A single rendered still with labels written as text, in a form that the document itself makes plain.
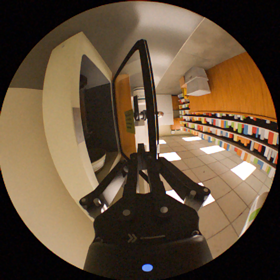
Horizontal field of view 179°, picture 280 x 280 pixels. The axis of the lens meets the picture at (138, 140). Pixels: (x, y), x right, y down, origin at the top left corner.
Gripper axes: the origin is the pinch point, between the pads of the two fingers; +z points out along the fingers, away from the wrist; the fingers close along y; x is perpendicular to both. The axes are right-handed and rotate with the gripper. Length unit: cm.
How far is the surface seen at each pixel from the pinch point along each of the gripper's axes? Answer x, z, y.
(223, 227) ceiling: -137, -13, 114
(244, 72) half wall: 90, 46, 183
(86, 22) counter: 33.9, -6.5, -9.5
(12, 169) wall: -1, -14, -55
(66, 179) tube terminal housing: -4.5, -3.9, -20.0
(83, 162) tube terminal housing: 0.6, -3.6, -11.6
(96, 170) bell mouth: -7.4, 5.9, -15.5
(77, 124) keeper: 8.1, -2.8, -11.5
